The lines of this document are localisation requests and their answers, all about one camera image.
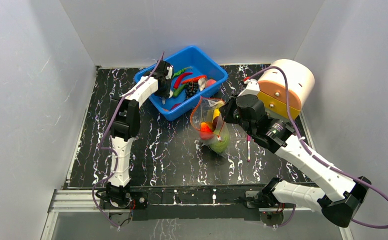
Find yellow toy mango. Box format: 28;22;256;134
212;108;220;130

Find pink marker pen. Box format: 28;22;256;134
246;135;251;163

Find white toy garlic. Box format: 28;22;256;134
197;77;207;92

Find round drawer box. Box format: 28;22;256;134
257;59;315;119

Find clear zip top bag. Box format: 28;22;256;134
190;97;230;155

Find green toy cabbage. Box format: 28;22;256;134
202;133;230;154

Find blue plastic bin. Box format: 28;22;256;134
145;45;228;121

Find pink toy peach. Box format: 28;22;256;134
205;79;216;88

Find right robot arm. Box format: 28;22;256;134
219;94;369;228

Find green toy cucumber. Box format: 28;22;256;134
173;84;186;98

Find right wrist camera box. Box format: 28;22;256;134
239;78;260;97

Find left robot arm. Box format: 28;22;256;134
99;60;173;208

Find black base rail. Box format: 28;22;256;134
48;183;314;223

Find dark red toy onion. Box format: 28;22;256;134
212;116;221;131

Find green toy bean pod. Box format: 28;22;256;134
172;66;191;78

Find purple toy sweet potato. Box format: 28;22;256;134
170;103;181;110

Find dark toy grapes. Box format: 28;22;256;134
184;82;199;100

